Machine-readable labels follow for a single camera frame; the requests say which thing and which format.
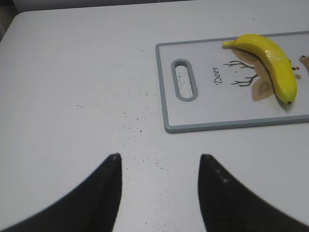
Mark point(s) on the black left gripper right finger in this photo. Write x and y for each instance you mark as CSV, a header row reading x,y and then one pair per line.
x,y
227,205

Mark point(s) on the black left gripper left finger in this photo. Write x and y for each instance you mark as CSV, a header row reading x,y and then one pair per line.
x,y
91,207

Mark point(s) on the yellow plastic banana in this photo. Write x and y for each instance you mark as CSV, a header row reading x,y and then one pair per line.
x,y
275,61

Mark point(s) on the white grey-rimmed cutting board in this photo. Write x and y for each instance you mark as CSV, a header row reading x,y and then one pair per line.
x,y
205,87

